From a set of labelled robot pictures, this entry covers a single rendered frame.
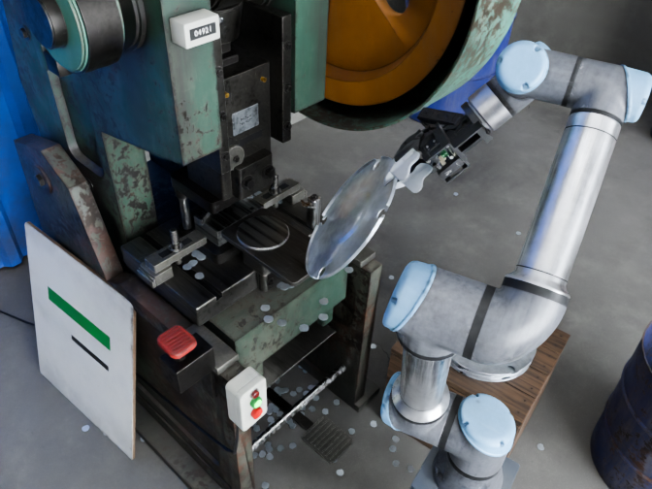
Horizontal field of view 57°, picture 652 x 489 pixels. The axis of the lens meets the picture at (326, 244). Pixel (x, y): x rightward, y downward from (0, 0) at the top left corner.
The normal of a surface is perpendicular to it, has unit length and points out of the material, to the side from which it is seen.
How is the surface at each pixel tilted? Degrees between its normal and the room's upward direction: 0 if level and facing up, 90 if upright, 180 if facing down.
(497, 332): 50
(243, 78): 90
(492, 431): 7
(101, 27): 86
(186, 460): 0
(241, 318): 0
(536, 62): 60
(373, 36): 90
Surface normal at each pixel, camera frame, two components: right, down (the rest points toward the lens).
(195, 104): 0.73, 0.47
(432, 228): 0.04, -0.76
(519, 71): -0.36, 0.12
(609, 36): -0.68, 0.46
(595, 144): -0.04, -0.05
